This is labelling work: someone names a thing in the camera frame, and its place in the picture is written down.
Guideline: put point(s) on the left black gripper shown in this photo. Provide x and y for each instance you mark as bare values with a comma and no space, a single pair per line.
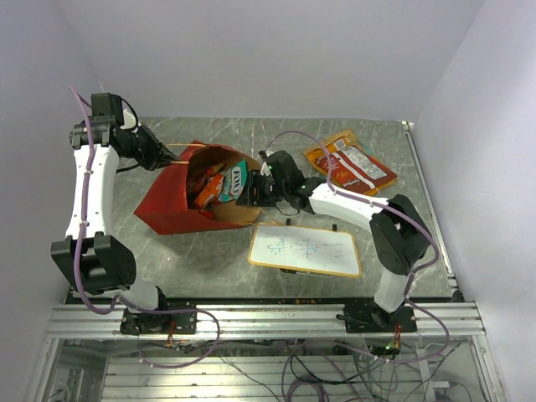
157,151

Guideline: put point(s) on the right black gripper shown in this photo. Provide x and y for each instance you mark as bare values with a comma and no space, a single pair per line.
251,194

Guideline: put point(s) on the teal Fox's candy packet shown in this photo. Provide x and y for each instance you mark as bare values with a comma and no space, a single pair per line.
234,181

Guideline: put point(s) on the red paper bag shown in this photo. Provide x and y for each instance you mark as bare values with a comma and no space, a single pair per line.
168,207

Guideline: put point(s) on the red snack packet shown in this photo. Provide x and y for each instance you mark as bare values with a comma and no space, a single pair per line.
355,171

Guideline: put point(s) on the orange striped snack packet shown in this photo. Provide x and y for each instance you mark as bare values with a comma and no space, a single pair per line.
333,143

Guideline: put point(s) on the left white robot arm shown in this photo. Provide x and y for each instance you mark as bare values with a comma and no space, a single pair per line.
90,257

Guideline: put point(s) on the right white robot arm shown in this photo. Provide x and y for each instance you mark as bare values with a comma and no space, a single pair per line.
400,236

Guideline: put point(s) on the orange Fox's candy packet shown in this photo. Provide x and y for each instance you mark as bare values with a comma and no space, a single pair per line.
210,192

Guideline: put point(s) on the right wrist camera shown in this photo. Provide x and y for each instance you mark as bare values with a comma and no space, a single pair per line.
265,170

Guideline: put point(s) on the small whiteboard orange frame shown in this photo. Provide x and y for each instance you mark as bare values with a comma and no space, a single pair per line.
300,249

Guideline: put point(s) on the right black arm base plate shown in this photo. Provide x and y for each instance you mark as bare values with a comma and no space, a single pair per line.
361,318

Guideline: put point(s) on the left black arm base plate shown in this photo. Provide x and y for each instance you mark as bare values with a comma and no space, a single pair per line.
176,320

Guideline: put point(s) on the aluminium rail frame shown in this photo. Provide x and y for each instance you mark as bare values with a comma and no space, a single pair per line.
254,322

